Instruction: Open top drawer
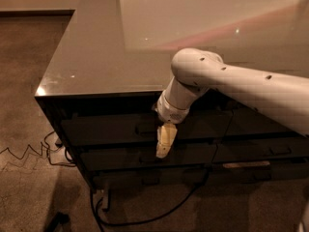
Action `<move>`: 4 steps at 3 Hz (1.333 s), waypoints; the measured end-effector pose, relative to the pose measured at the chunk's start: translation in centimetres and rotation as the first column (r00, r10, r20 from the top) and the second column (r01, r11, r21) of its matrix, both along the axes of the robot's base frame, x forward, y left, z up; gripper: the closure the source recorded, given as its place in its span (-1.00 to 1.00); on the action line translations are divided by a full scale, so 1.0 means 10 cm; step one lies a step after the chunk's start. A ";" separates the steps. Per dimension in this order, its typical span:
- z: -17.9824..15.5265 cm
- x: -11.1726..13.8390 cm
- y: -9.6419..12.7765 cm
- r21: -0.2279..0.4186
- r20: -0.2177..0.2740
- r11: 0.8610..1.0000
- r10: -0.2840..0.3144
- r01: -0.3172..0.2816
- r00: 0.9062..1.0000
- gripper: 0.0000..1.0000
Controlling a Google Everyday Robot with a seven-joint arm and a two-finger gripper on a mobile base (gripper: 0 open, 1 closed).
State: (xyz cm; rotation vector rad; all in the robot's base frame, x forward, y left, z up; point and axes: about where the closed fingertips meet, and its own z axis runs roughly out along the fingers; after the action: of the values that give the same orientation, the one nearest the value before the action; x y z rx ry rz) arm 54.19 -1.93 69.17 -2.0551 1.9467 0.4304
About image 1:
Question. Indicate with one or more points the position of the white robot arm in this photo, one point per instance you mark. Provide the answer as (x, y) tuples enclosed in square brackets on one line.
[(281, 97)]

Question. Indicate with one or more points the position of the cabinet leg foot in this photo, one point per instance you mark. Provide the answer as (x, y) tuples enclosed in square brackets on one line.
[(106, 199)]

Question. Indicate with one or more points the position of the grey counter cabinet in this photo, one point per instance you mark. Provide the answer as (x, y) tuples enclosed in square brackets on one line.
[(115, 58)]

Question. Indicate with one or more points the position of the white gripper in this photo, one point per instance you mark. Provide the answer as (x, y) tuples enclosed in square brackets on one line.
[(169, 112)]

